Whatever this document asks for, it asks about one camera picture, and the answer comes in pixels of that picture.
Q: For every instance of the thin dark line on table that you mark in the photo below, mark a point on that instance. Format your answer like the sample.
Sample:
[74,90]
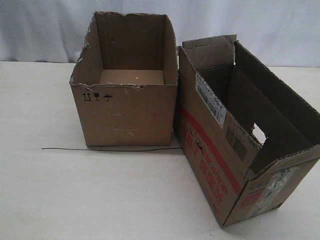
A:
[112,150]

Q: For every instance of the printed cardboard box red text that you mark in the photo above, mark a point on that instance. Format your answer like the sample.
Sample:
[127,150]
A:
[249,138]

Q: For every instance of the plain open cardboard box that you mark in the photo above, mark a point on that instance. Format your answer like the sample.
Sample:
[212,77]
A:
[125,81]

